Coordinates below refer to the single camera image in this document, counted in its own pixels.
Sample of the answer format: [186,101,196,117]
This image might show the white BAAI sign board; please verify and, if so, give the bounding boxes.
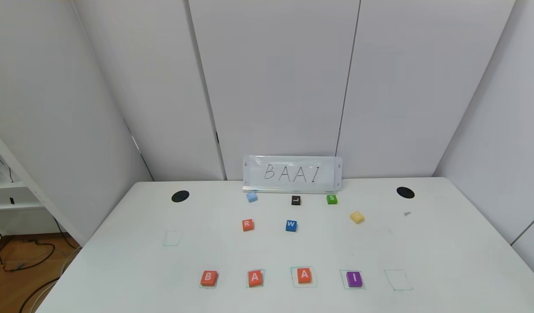
[242,155,343,193]

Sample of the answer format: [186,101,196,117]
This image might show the white shelf unit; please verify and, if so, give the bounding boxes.
[0,125,87,246]

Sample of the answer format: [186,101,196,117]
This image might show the thin black floor cable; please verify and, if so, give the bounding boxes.
[19,277,62,313]
[0,217,76,272]

